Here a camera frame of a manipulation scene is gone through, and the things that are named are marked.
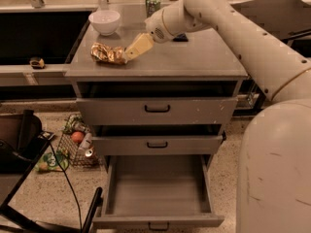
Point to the white bowl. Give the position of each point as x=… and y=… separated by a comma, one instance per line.
x=105, y=22

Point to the crushed orange can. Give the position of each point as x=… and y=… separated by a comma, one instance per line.
x=103, y=53

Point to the grey drawer cabinet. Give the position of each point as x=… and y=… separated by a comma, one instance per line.
x=202, y=67

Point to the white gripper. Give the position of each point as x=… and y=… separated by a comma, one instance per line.
x=155, y=28

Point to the dark blue snack packet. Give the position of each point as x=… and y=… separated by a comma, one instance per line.
x=181, y=38

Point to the grey top drawer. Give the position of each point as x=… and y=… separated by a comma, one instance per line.
x=156, y=111

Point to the tape measure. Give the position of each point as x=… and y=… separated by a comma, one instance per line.
x=37, y=63

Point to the grey open bottom drawer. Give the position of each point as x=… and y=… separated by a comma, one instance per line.
x=157, y=193

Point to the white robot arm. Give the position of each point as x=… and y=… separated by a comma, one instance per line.
x=274, y=172

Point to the green chip bag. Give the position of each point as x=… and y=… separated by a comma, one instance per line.
x=52, y=162

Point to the grey middle drawer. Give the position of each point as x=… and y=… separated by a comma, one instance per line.
x=157, y=145

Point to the black chair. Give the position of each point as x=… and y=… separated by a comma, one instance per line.
x=22, y=143

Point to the soda can in basket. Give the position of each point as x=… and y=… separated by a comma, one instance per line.
x=90, y=154

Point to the orange fruit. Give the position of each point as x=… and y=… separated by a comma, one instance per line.
x=77, y=137

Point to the green bag in basket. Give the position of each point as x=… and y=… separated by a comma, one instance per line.
x=74, y=123

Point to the green soda can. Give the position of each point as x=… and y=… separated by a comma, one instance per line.
x=152, y=6

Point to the wire basket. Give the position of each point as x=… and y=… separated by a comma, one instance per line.
x=76, y=152

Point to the black stand with tray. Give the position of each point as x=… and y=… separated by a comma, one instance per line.
x=287, y=20

